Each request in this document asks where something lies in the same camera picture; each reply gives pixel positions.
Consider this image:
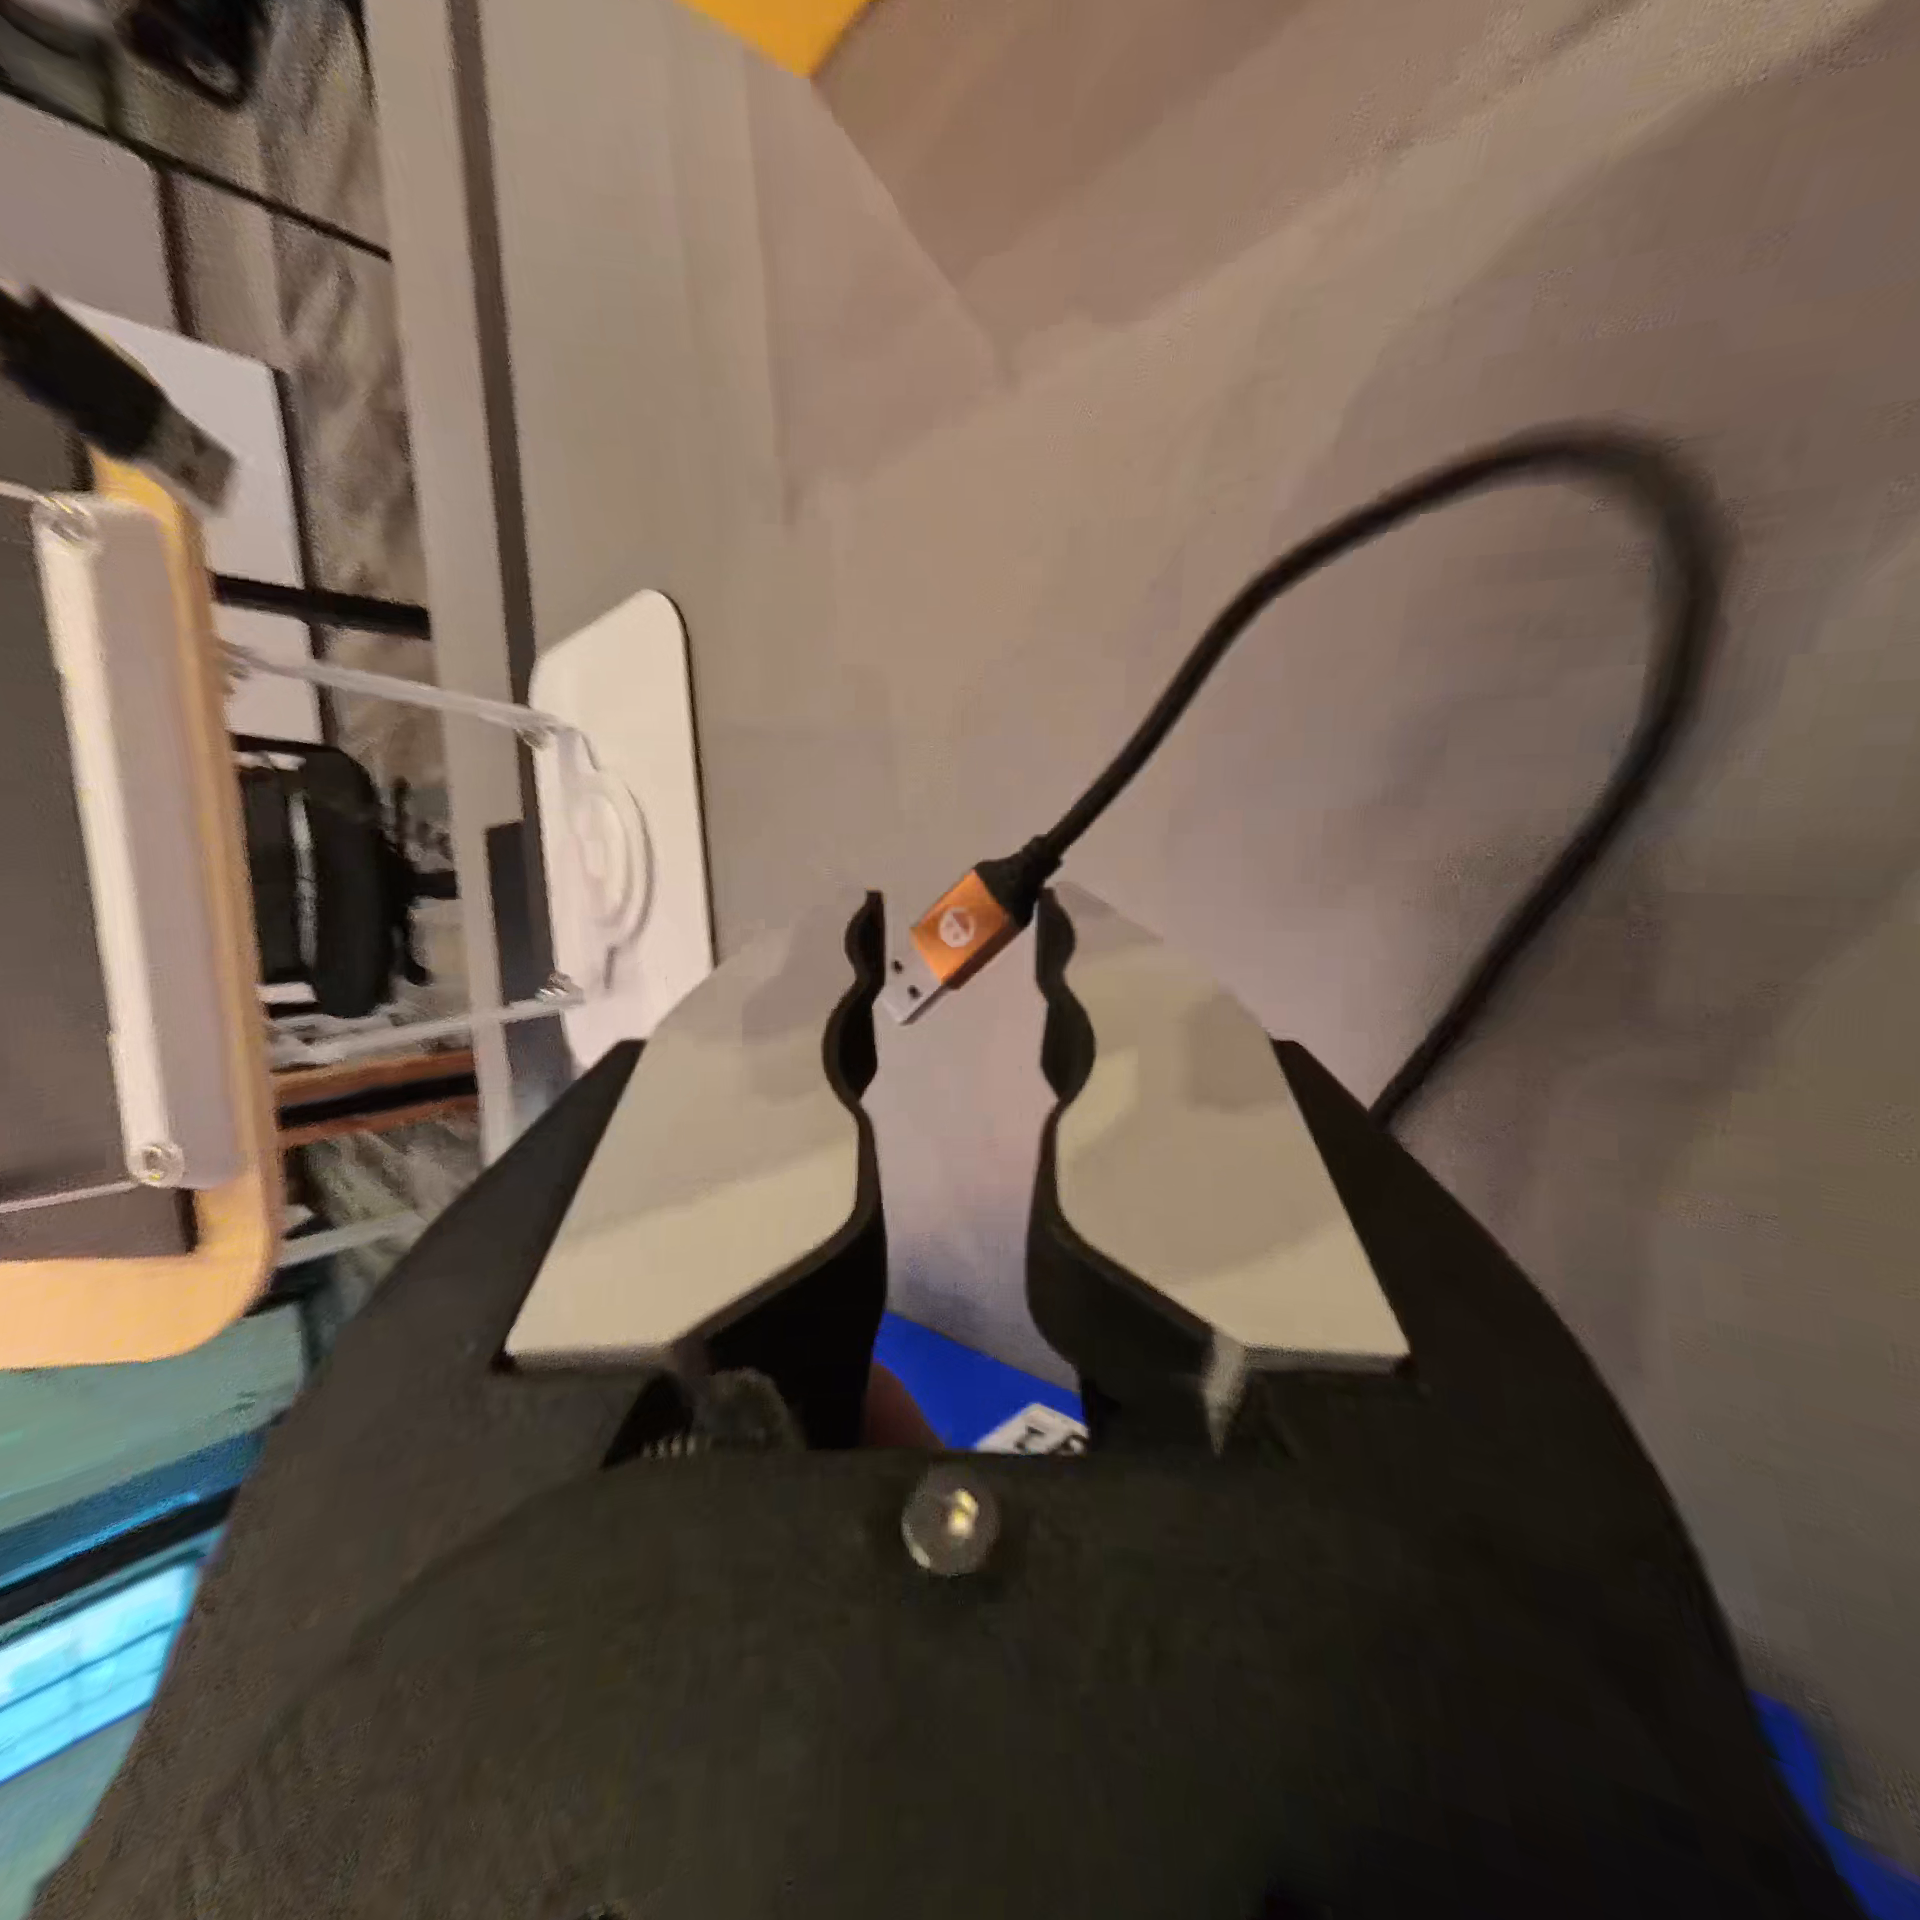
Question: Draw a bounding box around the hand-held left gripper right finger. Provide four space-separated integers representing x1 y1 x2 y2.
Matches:
1024 883 1415 1457

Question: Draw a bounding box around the lit monitor screen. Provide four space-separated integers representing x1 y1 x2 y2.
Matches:
0 1559 212 1788

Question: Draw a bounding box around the white and clear board stand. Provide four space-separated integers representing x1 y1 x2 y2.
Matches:
31 497 713 1202

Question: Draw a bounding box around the blue plastic bin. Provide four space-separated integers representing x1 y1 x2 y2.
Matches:
872 1313 1920 1920

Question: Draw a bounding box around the yellow plastic bin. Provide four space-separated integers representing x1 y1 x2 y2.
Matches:
674 0 880 79

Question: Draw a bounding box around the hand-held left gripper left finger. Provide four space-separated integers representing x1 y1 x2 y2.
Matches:
503 890 895 1449

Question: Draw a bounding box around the orange-tipped black USB cable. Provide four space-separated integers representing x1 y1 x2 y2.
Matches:
877 423 1719 1127

